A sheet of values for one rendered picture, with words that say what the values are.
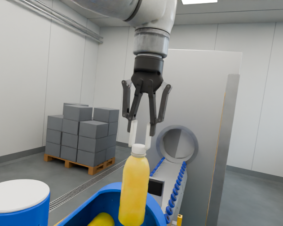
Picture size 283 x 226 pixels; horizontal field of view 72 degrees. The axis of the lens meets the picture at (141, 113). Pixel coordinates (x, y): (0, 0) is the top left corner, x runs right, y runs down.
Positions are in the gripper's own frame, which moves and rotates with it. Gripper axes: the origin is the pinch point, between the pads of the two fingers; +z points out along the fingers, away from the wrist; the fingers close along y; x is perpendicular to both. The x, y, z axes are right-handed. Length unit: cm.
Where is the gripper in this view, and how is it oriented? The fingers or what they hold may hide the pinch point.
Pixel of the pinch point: (140, 135)
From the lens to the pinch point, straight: 52.3
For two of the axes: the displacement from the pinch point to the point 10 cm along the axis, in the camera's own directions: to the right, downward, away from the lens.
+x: -3.0, 0.5, -9.5
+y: -9.5, -1.3, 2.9
